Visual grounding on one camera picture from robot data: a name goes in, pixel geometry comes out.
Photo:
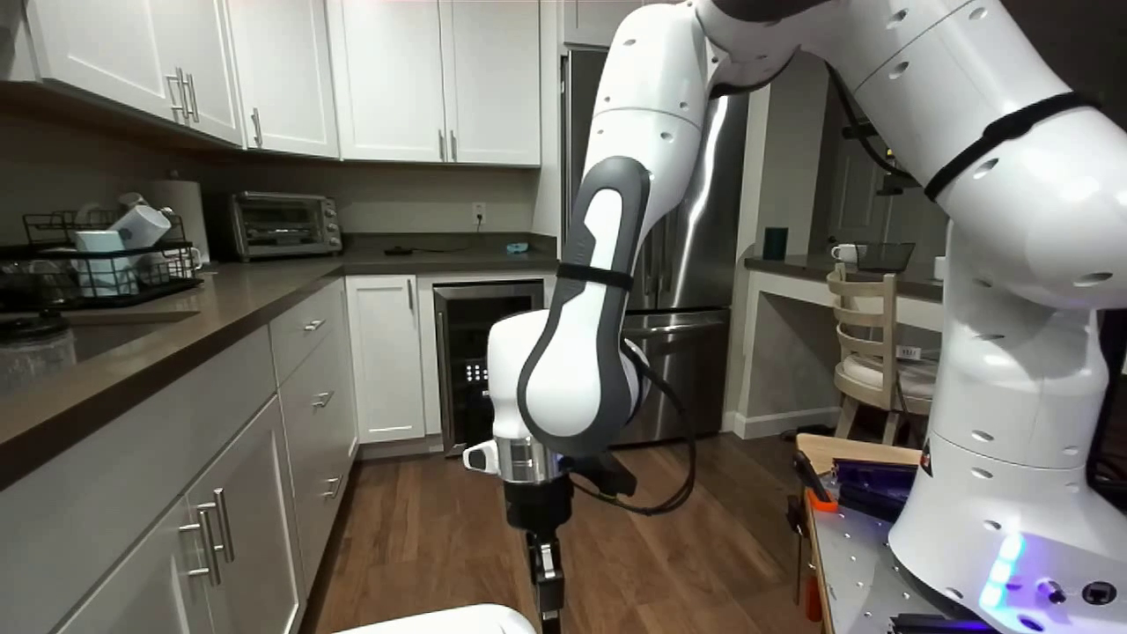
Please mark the black dishwasher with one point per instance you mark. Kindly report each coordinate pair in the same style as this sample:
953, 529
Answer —
463, 355

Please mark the brown kitchen countertop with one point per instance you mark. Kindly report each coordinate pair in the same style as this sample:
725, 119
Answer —
176, 320

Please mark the white paper towel roll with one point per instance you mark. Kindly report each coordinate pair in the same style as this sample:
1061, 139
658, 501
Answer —
179, 218

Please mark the white built-in desk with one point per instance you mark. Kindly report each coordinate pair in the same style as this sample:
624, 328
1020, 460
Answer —
778, 355

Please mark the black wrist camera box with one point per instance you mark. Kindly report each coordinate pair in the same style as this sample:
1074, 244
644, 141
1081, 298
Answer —
604, 474

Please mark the white kitchen cabinets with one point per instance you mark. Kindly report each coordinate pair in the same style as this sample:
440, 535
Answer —
388, 84
319, 400

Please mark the stainless steel refrigerator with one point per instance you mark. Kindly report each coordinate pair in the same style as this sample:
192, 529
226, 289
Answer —
699, 295

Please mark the white upper kitchen cabinets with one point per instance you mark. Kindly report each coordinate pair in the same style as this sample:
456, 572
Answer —
388, 84

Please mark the pale blue plastic container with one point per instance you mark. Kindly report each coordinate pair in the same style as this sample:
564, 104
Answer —
102, 267

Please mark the dark green cup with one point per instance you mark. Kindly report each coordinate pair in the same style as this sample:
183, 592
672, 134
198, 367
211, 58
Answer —
776, 244

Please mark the silver toaster oven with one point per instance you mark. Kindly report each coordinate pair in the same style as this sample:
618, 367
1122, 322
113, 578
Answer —
284, 227

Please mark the white lower kitchen cabinets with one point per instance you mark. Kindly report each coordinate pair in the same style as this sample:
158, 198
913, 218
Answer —
319, 400

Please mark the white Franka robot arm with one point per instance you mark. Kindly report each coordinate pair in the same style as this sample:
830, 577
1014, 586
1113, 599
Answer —
1033, 233

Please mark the white plastic container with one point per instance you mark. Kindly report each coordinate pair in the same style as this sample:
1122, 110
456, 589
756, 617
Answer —
142, 224

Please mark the black clamp with orange tip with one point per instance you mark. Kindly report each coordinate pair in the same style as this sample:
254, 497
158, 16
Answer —
820, 501

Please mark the small blue countertop item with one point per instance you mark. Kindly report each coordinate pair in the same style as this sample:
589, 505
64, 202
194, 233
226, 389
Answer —
516, 249

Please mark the small plain white mug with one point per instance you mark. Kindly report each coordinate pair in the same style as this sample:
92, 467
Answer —
843, 252

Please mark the robot mounting table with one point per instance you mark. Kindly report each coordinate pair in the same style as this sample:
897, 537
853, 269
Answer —
855, 565

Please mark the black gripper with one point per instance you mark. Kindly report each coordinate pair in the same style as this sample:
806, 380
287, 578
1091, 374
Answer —
540, 505

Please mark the white bin lid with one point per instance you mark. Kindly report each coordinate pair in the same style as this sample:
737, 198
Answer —
445, 622

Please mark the wooden chair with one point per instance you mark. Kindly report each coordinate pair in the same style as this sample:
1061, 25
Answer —
866, 355

